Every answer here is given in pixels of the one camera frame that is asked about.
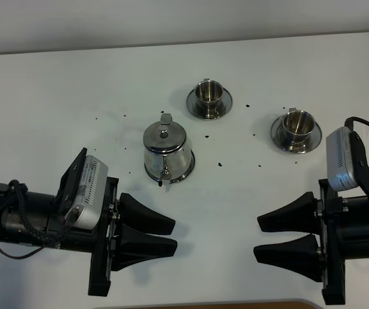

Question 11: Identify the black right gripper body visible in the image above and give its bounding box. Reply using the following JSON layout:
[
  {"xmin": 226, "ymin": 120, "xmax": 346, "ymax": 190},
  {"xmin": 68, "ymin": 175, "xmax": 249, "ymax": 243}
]
[{"xmin": 319, "ymin": 180, "xmax": 369, "ymax": 305}]

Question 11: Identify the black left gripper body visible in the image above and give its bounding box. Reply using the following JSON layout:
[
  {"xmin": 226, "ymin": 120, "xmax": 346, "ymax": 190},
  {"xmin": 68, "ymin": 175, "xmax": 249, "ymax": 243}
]
[{"xmin": 53, "ymin": 176, "xmax": 121, "ymax": 297}]

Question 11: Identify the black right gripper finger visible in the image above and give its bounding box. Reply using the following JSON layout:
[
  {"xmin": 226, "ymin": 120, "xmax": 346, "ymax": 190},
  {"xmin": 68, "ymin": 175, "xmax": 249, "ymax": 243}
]
[
  {"xmin": 253, "ymin": 234, "xmax": 322, "ymax": 282},
  {"xmin": 257, "ymin": 192, "xmax": 316, "ymax": 234}
]

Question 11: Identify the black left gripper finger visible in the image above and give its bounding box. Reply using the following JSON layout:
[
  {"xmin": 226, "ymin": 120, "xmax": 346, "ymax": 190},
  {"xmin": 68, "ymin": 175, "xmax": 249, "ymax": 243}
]
[
  {"xmin": 118, "ymin": 193, "xmax": 175, "ymax": 235},
  {"xmin": 118, "ymin": 225, "xmax": 177, "ymax": 270}
]

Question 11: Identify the stainless steel teapot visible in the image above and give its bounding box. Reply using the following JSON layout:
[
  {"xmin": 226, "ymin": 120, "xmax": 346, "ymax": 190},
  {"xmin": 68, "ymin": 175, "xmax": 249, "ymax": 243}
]
[{"xmin": 142, "ymin": 113, "xmax": 193, "ymax": 188}]

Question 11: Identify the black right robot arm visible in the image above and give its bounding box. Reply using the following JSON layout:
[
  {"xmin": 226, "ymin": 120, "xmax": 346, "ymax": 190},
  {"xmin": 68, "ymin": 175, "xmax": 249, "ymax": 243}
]
[{"xmin": 254, "ymin": 180, "xmax": 369, "ymax": 305}]

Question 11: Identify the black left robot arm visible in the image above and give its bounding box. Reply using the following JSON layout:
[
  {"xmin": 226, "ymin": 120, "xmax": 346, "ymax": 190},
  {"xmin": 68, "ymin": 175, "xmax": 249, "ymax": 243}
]
[{"xmin": 0, "ymin": 177, "xmax": 178, "ymax": 297}]

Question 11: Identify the steel teapot saucer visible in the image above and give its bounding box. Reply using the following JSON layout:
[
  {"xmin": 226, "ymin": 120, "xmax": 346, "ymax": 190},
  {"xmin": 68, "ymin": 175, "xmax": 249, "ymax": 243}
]
[{"xmin": 144, "ymin": 151, "xmax": 195, "ymax": 187}]

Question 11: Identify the right stainless steel teacup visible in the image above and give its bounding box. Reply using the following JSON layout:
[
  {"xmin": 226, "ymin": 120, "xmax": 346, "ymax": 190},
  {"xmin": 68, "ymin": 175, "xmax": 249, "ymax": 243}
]
[{"xmin": 279, "ymin": 108, "xmax": 316, "ymax": 153}]

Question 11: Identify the stainless steel teacup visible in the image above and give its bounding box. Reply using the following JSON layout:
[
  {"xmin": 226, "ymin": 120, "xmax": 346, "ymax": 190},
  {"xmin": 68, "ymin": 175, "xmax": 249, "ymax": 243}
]
[
  {"xmin": 279, "ymin": 108, "xmax": 316, "ymax": 153},
  {"xmin": 194, "ymin": 79, "xmax": 224, "ymax": 119}
]

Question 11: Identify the left stainless steel teacup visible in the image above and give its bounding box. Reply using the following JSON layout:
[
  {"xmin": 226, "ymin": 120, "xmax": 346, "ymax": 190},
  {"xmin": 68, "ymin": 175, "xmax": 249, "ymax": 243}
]
[{"xmin": 194, "ymin": 79, "xmax": 224, "ymax": 119}]

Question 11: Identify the right steel cup saucer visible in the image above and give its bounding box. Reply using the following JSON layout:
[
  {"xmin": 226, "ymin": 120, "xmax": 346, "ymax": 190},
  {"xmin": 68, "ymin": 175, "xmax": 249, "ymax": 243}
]
[{"xmin": 270, "ymin": 115, "xmax": 322, "ymax": 154}]

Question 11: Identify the steel cup saucer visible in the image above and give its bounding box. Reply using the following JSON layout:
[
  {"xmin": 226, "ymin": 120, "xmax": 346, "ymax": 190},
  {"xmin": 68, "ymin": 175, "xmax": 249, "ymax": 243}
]
[
  {"xmin": 270, "ymin": 115, "xmax": 322, "ymax": 154},
  {"xmin": 186, "ymin": 88, "xmax": 232, "ymax": 120}
]

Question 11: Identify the left steel cup saucer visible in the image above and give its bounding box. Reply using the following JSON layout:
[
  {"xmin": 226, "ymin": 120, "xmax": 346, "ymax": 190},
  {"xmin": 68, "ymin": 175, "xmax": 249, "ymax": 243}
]
[{"xmin": 186, "ymin": 88, "xmax": 232, "ymax": 120}]

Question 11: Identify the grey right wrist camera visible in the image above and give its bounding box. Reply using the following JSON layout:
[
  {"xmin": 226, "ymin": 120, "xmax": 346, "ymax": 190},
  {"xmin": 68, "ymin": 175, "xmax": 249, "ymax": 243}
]
[{"xmin": 326, "ymin": 126, "xmax": 369, "ymax": 200}]

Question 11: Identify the black right camera cable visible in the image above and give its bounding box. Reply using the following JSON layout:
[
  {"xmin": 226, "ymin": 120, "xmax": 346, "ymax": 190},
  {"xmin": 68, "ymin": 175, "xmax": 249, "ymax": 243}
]
[{"xmin": 345, "ymin": 117, "xmax": 369, "ymax": 138}]

